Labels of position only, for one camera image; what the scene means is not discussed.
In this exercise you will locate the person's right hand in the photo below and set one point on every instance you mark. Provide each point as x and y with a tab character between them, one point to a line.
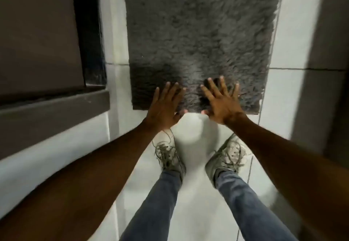
222	104

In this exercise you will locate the person's left hand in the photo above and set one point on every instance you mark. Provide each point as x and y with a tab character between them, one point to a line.
163	110

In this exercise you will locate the grey shaggy floor mat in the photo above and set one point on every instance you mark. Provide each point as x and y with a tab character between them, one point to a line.
196	31

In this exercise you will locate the person's right forearm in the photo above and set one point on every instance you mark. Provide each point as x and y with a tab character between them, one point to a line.
300	172

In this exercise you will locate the person's left forearm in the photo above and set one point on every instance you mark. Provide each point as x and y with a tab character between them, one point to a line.
81	189

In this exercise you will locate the white left sneaker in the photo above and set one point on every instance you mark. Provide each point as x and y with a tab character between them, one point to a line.
169	156

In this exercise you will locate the white sneaker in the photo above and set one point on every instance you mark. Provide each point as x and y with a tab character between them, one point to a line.
227	159
169	156

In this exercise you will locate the white right sneaker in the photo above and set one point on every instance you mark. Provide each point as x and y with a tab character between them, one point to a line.
227	159

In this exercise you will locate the blue jeans left leg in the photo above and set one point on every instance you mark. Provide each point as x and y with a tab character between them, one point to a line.
155	210

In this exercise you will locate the blue jeans leg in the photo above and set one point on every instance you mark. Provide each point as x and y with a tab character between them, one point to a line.
248	210
155	210

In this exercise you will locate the blue jeans right leg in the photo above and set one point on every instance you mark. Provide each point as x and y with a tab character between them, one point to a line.
248	210

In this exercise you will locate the brown door panel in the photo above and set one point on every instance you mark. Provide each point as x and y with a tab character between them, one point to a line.
38	31

